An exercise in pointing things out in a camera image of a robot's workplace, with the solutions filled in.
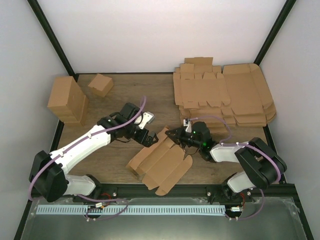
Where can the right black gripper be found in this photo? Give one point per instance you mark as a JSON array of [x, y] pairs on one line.
[[178, 132]]

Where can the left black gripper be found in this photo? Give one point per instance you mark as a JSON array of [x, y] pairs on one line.
[[141, 138]]

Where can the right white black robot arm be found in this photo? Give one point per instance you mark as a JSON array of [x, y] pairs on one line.
[[261, 165]]

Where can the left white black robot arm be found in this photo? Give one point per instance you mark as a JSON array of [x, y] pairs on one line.
[[49, 174]]

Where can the small folded cardboard box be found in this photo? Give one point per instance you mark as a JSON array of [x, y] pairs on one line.
[[100, 85]]

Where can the low folded cardboard box stack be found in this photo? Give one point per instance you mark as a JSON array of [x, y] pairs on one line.
[[75, 113]]

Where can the tall folded cardboard box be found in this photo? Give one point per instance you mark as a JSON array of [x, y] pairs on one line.
[[65, 90]]

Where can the stack of flat cardboard blanks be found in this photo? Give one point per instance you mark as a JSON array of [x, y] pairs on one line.
[[200, 91]]

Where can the large flat cardboard blanks stack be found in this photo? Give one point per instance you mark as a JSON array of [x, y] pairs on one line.
[[251, 102]]

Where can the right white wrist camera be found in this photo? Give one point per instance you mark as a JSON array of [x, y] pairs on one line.
[[187, 124]]

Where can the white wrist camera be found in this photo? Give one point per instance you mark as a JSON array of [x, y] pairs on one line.
[[187, 124], [144, 119]]

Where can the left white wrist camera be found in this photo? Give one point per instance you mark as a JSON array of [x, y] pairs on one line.
[[144, 119]]

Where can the black aluminium frame rail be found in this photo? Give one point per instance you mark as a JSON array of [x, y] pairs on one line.
[[191, 190]]

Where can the grey metal base plate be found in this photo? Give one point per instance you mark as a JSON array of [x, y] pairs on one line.
[[271, 218]]

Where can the light blue slotted cable duct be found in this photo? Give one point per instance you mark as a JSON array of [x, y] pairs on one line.
[[201, 210]]

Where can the right black frame post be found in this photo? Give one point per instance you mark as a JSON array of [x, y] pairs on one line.
[[280, 20]]

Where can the black frame post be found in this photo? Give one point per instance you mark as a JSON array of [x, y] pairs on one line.
[[280, 20], [42, 19]]

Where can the left black frame post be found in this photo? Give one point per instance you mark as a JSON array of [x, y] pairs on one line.
[[42, 19]]

